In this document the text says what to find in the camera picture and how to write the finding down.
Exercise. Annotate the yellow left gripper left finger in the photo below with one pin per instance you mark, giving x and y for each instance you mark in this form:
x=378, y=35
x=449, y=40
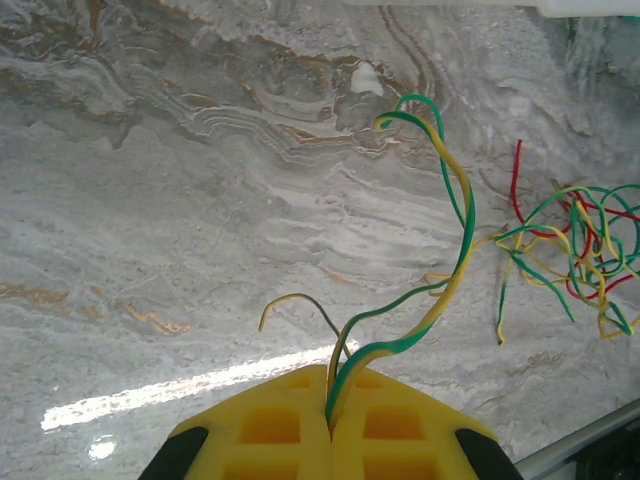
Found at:
x=280, y=430

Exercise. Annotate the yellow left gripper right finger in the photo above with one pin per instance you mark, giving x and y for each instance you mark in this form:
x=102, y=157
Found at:
x=400, y=430

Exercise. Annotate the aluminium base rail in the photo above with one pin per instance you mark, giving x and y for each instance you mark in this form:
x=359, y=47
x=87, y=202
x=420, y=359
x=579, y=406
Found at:
x=575, y=440

